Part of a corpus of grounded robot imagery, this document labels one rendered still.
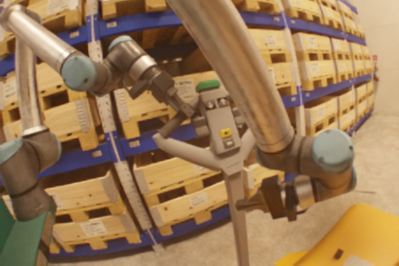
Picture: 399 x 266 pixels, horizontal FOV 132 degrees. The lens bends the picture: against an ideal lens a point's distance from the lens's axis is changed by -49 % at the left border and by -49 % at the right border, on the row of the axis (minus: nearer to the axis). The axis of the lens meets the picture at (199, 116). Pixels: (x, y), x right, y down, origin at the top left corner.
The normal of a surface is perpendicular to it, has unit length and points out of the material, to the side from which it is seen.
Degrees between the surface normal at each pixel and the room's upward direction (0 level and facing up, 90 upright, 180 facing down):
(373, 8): 90
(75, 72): 93
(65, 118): 90
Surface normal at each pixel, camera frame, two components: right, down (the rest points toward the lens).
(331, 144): -0.54, -0.66
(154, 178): 0.34, 0.08
